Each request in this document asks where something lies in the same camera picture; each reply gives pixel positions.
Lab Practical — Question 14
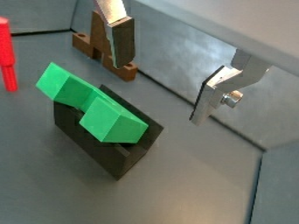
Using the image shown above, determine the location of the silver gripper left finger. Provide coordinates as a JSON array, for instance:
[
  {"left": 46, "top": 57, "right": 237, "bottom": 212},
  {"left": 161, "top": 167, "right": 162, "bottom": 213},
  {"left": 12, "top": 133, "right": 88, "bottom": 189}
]
[{"left": 93, "top": 0, "right": 136, "bottom": 68}]

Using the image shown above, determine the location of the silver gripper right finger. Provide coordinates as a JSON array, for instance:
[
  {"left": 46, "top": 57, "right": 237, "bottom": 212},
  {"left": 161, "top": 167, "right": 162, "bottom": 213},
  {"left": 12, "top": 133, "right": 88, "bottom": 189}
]
[{"left": 189, "top": 49, "right": 271, "bottom": 125}]

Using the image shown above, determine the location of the green U-shaped block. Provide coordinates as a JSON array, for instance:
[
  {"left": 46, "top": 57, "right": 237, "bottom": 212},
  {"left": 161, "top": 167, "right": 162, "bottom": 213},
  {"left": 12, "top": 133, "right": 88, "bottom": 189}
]
[{"left": 36, "top": 62, "right": 148, "bottom": 144}]

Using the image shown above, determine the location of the dark grey fixture block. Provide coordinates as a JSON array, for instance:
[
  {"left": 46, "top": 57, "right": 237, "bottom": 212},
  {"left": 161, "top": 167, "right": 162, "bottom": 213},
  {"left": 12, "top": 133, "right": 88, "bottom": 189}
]
[{"left": 53, "top": 85, "right": 164, "bottom": 180}]

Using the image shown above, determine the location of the brown T-shaped block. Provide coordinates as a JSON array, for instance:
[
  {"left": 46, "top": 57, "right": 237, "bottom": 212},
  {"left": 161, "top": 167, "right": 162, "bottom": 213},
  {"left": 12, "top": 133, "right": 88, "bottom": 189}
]
[{"left": 72, "top": 10, "right": 137, "bottom": 81}]

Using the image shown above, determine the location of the red peg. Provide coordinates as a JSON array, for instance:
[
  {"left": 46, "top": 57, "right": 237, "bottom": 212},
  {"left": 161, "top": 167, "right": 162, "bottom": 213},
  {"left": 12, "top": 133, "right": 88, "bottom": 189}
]
[{"left": 0, "top": 17, "right": 17, "bottom": 92}]

